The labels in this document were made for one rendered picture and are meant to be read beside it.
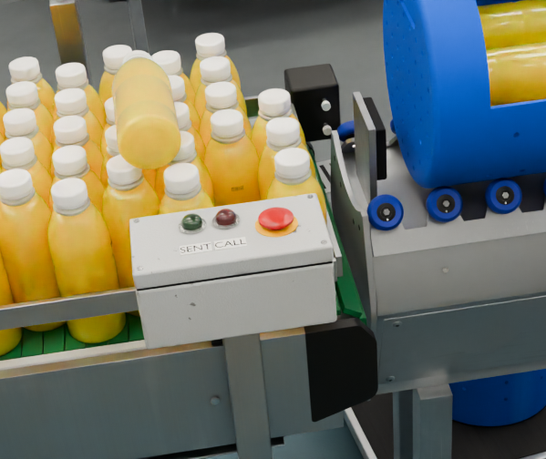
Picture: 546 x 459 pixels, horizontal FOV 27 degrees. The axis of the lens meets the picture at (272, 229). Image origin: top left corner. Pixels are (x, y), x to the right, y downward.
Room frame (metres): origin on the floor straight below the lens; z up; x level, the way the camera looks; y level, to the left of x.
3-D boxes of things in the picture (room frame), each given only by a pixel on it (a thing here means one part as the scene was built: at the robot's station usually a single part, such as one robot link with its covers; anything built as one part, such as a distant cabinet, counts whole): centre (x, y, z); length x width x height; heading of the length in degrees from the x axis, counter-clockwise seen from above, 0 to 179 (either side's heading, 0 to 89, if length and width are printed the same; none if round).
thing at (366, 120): (1.26, -0.14, 0.99); 0.10 x 0.02 x 0.12; 5
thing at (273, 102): (1.23, -0.02, 1.09); 0.04 x 0.04 x 0.02
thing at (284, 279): (0.95, 0.05, 1.05); 0.20 x 0.10 x 0.10; 95
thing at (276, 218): (0.96, 0.00, 1.11); 0.04 x 0.04 x 0.01
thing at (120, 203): (1.11, 0.16, 0.99); 0.07 x 0.07 x 0.19
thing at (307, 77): (1.45, -0.07, 0.95); 0.10 x 0.07 x 0.10; 5
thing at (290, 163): (1.09, -0.03, 1.09); 0.04 x 0.04 x 0.02
